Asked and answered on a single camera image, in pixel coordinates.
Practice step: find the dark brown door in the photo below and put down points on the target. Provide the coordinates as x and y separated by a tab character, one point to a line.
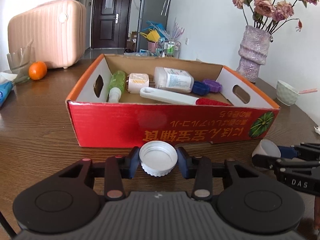
110	23

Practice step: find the white red brush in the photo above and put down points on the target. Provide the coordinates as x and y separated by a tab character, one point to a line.
174	98

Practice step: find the pale green bowl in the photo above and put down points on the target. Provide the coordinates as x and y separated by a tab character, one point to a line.
286	94

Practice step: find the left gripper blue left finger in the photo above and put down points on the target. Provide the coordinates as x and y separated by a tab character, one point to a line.
117	168

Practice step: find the white ridged jar lid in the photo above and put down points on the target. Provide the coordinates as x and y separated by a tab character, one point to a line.
158	158

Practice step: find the purple textured vase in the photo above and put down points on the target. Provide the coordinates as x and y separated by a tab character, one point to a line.
253	52

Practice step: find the dried pink flowers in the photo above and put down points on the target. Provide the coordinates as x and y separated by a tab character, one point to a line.
271	15

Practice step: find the green spray bottle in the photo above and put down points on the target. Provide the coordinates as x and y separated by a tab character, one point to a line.
116	86

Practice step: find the pink spoon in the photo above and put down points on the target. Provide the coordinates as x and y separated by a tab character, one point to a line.
308	91

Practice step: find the clear drinking glass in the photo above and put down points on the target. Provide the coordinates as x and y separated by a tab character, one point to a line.
20	61

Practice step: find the pink hard suitcase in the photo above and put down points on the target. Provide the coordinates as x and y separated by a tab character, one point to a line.
55	30

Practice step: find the red cardboard box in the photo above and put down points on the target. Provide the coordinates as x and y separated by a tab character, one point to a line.
242	112

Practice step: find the crumpled white tissue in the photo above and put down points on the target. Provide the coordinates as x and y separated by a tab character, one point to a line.
317	130

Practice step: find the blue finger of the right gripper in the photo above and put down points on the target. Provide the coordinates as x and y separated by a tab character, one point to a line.
304	152
275	163

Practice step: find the blue gear-shaped lid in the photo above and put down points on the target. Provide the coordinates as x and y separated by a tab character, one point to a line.
200	88

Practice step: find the grey refrigerator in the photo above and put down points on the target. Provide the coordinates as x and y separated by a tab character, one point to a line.
150	10

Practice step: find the wire storage rack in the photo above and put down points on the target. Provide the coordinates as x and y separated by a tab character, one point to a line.
168	48

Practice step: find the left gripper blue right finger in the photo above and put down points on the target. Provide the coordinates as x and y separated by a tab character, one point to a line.
199	169

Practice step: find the small beige orange bottle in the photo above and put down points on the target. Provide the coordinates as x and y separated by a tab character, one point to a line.
136	81

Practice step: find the small white cup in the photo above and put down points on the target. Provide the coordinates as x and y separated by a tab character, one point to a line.
267	148

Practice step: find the purple gear-shaped lid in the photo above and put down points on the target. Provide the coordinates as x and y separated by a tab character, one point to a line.
215	87

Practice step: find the clear white-label bottle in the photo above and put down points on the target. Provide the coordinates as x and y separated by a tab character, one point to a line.
174	80

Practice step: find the orange fruit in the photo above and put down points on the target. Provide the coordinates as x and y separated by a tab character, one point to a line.
37	70

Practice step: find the blue tissue pack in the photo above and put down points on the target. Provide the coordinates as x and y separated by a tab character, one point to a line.
7	83

